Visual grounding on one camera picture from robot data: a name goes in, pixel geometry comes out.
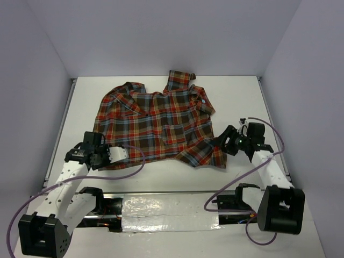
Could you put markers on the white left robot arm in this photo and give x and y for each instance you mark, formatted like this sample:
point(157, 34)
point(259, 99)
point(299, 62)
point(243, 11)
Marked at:
point(47, 232)

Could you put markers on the plaid long sleeve shirt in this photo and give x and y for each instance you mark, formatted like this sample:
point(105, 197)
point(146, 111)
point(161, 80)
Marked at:
point(172, 124)

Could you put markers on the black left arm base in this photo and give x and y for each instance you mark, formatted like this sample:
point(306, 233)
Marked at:
point(107, 207)

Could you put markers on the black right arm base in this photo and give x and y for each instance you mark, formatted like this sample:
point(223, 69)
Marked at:
point(234, 201)

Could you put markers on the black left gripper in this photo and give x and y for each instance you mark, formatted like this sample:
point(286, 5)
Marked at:
point(105, 148)

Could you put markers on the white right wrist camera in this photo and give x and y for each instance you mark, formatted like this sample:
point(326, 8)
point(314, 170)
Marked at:
point(243, 126)

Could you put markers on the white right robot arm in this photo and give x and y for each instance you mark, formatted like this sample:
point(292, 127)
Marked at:
point(264, 191)

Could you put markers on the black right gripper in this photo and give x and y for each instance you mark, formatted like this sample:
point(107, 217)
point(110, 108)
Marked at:
point(231, 132)

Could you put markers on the glossy white tape patch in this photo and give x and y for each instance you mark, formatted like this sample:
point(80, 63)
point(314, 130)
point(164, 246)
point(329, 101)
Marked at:
point(168, 212)

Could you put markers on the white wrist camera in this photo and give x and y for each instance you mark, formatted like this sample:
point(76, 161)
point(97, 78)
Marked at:
point(243, 126)
point(117, 154)

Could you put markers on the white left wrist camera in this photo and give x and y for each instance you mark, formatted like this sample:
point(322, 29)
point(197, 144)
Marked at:
point(117, 154)

